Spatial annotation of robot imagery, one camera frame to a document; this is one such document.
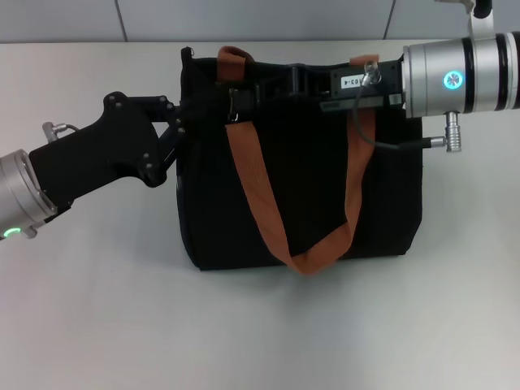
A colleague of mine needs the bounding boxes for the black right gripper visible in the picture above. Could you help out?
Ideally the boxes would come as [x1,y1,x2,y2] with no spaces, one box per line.
[235,58,407,113]

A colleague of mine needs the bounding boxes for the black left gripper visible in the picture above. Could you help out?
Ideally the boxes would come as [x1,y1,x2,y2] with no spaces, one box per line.
[28,91,196,212]

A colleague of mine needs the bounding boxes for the silver zipper pull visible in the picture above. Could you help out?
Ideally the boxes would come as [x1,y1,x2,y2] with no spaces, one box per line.
[228,87,241,123]

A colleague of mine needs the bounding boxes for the black food bag brown handles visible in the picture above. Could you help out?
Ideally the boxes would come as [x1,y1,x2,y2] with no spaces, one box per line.
[176,45,424,276]

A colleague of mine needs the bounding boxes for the right gripper cable with connector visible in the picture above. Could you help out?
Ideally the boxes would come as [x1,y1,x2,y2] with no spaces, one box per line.
[351,59,460,154]

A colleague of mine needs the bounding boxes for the gripper cable with connector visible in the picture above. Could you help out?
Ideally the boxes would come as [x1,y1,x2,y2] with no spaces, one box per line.
[351,59,460,154]
[42,120,80,143]

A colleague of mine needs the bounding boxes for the left gripper cable with connector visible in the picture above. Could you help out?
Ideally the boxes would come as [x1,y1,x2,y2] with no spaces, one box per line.
[42,120,80,143]

